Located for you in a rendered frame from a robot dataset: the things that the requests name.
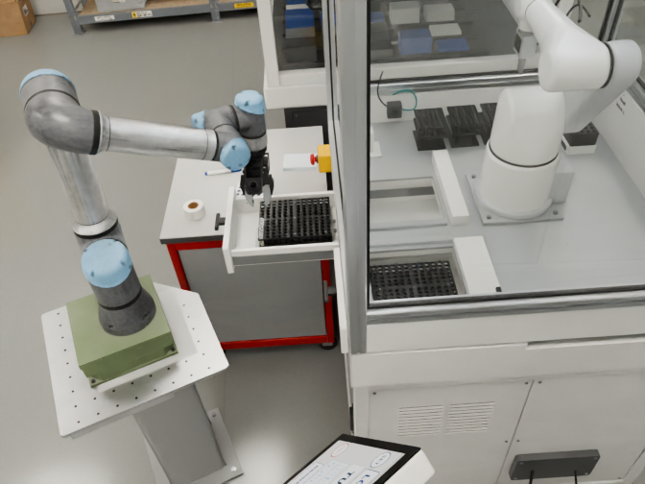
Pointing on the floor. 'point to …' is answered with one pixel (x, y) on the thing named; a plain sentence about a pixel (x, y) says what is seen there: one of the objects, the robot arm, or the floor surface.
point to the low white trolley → (321, 320)
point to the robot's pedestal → (182, 421)
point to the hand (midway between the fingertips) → (258, 205)
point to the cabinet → (513, 425)
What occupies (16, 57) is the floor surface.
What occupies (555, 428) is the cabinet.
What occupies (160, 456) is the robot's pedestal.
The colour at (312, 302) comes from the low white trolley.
